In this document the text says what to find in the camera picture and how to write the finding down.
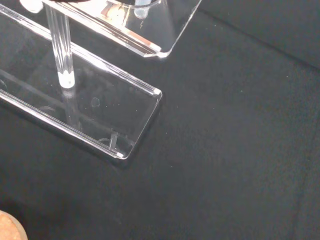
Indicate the clear acrylic funnel stand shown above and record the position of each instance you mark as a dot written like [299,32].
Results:
[105,110]

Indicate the black bench cloth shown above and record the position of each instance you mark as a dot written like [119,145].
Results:
[225,150]

